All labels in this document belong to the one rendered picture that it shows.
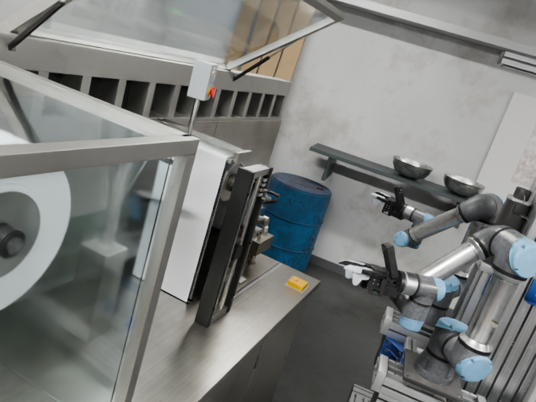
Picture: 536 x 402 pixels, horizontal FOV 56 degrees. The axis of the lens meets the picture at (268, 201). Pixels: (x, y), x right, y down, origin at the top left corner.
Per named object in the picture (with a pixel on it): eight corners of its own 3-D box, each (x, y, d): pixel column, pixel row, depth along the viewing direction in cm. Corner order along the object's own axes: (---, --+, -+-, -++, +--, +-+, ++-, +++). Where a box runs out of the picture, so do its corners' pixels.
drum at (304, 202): (309, 267, 480) (337, 187, 457) (297, 287, 429) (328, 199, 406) (255, 246, 491) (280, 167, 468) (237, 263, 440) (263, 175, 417)
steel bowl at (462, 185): (477, 197, 427) (482, 183, 424) (482, 206, 396) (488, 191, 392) (437, 183, 434) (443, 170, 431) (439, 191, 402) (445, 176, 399)
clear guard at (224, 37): (187, -78, 98) (186, -81, 98) (16, 29, 119) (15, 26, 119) (336, 17, 193) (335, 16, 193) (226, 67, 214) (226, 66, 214)
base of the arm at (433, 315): (443, 318, 249) (451, 301, 246) (445, 332, 234) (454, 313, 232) (414, 306, 252) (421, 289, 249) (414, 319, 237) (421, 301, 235)
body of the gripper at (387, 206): (380, 211, 270) (399, 221, 263) (384, 197, 266) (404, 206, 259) (387, 209, 275) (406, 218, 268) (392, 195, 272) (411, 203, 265)
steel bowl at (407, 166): (427, 180, 436) (433, 166, 433) (428, 187, 404) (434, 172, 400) (388, 167, 443) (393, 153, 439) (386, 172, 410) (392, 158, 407)
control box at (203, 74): (209, 103, 136) (218, 66, 133) (186, 96, 136) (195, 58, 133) (214, 101, 143) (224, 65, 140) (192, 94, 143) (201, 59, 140)
